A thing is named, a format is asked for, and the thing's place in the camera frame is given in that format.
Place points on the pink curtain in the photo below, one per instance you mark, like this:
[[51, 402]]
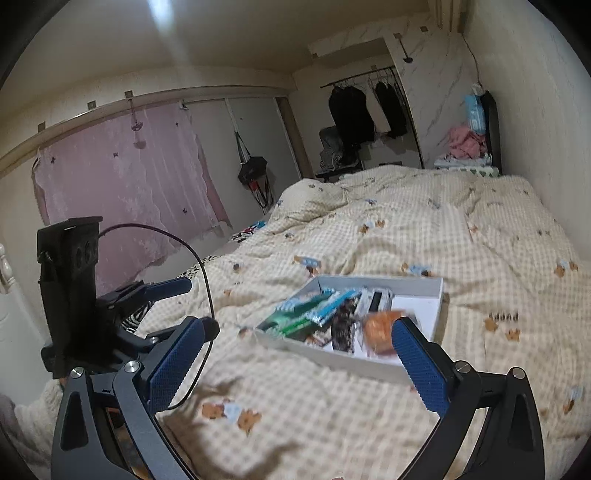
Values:
[[146, 168]]

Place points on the white shallow cardboard box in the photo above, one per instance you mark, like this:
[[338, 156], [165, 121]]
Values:
[[420, 298]]

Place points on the blue white snack packet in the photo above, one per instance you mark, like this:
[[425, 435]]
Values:
[[317, 306]]

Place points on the pink clothes pile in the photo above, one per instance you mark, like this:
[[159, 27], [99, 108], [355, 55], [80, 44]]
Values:
[[464, 143]]

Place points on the packaged orange pastry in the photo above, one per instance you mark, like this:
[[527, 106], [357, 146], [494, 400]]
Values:
[[378, 331]]

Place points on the left gripper camera mount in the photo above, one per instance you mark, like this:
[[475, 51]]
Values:
[[67, 253]]

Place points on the white snack bar wrapper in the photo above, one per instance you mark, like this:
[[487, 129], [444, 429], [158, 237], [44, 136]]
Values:
[[374, 301]]

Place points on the mint green cream tube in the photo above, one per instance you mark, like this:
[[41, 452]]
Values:
[[277, 321]]

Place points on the black hanging jacket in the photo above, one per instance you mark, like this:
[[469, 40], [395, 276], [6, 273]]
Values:
[[354, 124]]

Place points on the black hanging handbag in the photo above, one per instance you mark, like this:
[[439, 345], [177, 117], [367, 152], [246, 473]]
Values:
[[253, 174]]

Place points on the green white snack pack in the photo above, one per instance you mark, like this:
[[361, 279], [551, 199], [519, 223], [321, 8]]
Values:
[[299, 325]]

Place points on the cream checkered dog quilt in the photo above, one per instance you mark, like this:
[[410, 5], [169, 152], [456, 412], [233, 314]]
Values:
[[517, 294]]

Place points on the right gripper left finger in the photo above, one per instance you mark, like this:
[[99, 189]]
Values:
[[168, 364]]

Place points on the black chair with clothes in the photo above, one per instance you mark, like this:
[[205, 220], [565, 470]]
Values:
[[336, 159]]

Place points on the black headboard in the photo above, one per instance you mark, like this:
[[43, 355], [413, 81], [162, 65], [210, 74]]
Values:
[[493, 137]]

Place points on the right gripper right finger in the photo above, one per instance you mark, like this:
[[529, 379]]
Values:
[[427, 364]]

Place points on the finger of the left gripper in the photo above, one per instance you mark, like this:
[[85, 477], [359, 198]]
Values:
[[167, 289], [208, 327]]

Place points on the light blue tissue pack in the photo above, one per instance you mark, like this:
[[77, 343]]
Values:
[[475, 114]]

